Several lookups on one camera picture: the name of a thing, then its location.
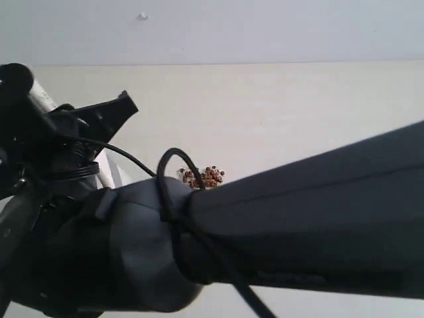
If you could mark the white wall plug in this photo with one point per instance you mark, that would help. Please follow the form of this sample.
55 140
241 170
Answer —
142 17

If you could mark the pile of beans and rice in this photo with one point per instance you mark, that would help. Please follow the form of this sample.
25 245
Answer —
211 177

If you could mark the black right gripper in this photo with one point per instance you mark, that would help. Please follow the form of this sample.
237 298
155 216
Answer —
44 142

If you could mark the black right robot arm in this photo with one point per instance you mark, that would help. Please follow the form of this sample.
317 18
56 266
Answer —
346 221

